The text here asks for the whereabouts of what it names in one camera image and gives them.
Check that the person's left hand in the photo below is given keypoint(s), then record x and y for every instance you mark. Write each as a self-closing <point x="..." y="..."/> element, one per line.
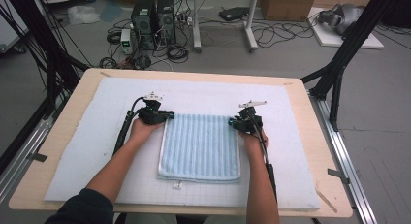
<point x="142" y="130"/>

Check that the person's dark sleeve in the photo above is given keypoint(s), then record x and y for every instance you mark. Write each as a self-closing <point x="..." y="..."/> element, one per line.
<point x="84" y="209"/>

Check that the slim black computer tower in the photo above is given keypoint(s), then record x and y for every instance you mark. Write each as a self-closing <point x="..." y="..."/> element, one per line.
<point x="166" y="20"/>

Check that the white floor board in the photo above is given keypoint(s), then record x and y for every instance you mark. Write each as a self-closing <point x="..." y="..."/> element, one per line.
<point x="329" y="39"/>

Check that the black metal frame post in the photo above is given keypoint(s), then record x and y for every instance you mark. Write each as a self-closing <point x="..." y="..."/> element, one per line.
<point x="349" y="39"/>
<point x="48" y="49"/>

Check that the thin wooden stick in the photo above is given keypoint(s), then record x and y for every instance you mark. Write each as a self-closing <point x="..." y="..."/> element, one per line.
<point x="326" y="201"/>

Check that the clear plastic bag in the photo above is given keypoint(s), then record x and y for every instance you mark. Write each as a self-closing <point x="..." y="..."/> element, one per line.
<point x="82" y="14"/>

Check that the flat black device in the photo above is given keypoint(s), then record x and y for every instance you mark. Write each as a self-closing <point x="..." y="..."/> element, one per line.
<point x="233" y="13"/>

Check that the light blue striped towel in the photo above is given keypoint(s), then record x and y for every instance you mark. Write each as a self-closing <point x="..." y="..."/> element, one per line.
<point x="200" y="149"/>

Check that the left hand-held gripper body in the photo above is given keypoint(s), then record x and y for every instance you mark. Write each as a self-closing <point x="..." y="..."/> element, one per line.
<point x="151" y="115"/>

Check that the large black computer tower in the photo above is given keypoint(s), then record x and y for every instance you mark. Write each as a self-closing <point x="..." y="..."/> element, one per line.
<point x="143" y="22"/>

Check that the grey headset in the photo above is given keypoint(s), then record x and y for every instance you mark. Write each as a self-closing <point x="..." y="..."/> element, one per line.
<point x="342" y="18"/>

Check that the white power supply box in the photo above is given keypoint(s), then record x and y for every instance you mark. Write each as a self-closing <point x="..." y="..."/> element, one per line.
<point x="126" y="41"/>

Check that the white grid mat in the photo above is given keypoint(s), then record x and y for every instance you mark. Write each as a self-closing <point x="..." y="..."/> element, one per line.
<point x="97" y="136"/>

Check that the white metal stand leg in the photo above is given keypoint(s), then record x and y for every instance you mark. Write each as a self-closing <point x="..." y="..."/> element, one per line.
<point x="196" y="23"/>
<point x="250" y="26"/>

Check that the aluminium rail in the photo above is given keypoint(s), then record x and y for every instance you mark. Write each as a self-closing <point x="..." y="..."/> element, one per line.
<point x="345" y="166"/>
<point x="22" y="159"/>

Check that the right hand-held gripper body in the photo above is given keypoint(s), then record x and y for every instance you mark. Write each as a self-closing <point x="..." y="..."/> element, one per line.
<point x="248" y="123"/>

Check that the black tape strip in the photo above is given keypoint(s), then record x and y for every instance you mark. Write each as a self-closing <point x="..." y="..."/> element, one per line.
<point x="337" y="175"/>
<point x="37" y="157"/>

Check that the brown cardboard box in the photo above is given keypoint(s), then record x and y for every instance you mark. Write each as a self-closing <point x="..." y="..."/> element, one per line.
<point x="287" y="6"/>

